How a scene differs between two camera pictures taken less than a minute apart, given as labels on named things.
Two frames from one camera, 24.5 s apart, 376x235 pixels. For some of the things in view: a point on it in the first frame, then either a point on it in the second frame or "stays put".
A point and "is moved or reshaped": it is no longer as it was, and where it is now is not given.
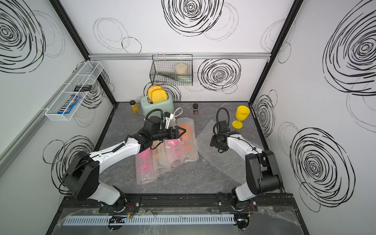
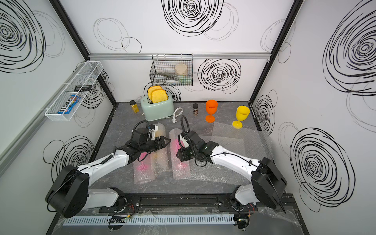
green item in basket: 185,79 stays put
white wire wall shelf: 65,105 stays put
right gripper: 214,142 to 183,155
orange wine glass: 186,136 is moved or reshaped
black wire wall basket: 172,69 stays put
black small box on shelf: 85,88 stays put
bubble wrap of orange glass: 190,152 is moved or reshaped
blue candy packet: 71,105 stays put
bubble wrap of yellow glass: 227,161 is moved or reshaped
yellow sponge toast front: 159,95 stays put
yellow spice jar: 134,105 stays put
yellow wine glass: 242,112 stays put
